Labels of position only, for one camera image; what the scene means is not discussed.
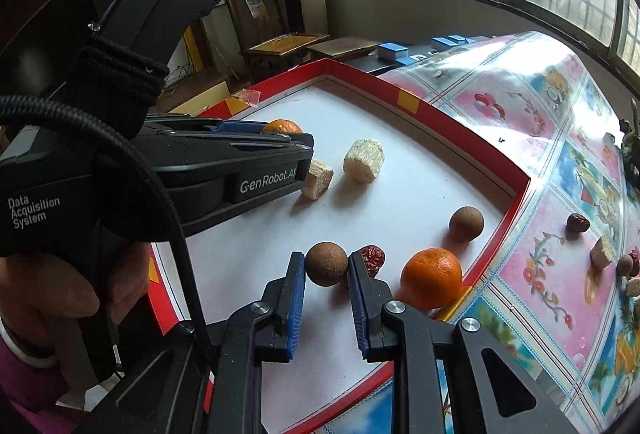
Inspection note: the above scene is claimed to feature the person's left hand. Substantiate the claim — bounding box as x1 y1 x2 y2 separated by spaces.
1 243 150 353

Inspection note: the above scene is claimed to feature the colourful fruit print tablecloth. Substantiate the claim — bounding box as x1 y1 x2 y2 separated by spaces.
309 31 640 434

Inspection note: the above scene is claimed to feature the orange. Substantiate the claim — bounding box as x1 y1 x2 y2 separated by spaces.
262 119 303 134
398 248 462 312

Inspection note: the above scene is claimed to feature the brown round fruit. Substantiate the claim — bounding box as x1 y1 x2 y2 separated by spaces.
305 241 348 287
449 206 485 243

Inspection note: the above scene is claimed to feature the black cable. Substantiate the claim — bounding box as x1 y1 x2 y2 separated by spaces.
0 94 216 365

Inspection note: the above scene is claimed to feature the brown round fruit front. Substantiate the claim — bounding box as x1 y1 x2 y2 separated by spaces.
305 241 348 287

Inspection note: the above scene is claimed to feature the wooden stool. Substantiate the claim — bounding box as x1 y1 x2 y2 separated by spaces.
241 34 330 83

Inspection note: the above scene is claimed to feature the wrinkled red date front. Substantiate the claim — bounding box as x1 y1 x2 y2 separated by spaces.
358 245 386 278

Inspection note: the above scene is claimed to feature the small pale cake chunk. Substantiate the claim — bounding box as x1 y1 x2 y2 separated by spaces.
625 276 640 297

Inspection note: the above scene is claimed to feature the blue foam block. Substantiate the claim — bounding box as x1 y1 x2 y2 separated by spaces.
376 42 408 62

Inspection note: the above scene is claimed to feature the red cardboard tray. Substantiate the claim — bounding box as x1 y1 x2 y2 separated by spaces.
144 57 532 434

